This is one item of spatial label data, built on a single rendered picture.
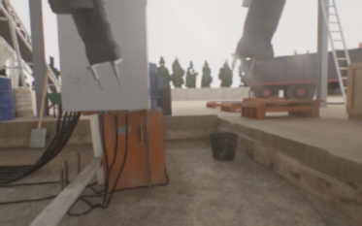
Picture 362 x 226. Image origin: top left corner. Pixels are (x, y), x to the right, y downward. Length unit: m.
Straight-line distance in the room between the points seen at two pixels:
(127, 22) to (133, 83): 0.29
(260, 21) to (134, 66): 0.63
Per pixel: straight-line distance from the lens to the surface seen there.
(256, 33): 0.48
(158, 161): 1.54
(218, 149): 2.10
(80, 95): 0.98
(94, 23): 0.47
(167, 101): 3.42
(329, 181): 1.52
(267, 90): 8.93
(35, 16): 6.14
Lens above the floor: 0.69
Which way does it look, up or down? 4 degrees down
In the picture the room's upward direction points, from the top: 1 degrees counter-clockwise
